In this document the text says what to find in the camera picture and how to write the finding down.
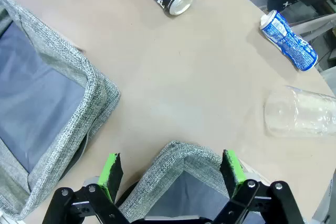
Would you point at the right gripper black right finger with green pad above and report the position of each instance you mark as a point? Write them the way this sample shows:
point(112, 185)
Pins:
point(231, 171)

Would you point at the grey fabric basket can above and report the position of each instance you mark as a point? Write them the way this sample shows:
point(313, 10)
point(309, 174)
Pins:
point(168, 161)

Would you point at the clear plastic bottle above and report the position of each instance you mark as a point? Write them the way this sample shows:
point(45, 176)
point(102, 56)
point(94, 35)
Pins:
point(294, 113)

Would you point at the crushed blue white drink can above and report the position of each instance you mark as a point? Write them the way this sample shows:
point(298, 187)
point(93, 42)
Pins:
point(286, 40)

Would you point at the grey fabric basket plastic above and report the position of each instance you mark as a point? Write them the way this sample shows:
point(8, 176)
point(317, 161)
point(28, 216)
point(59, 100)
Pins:
point(65, 58)

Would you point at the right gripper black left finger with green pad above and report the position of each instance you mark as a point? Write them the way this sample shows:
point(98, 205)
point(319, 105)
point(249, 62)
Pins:
point(113, 174)

